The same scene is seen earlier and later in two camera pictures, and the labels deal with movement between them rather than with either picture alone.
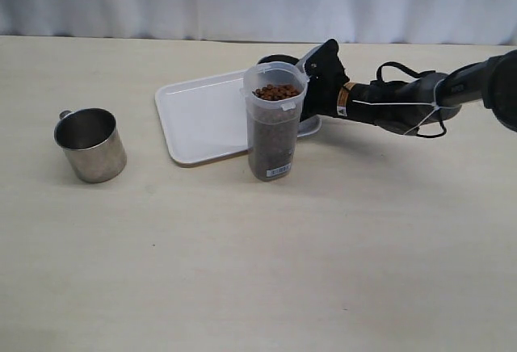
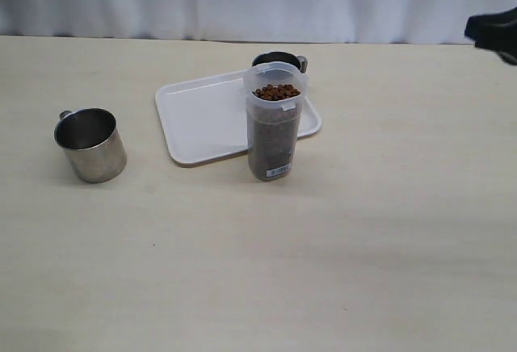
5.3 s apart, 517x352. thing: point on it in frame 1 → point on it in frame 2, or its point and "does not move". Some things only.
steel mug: (94, 148) does not move
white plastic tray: (208, 116) does not move
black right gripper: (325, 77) → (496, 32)
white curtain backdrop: (429, 4) does not move
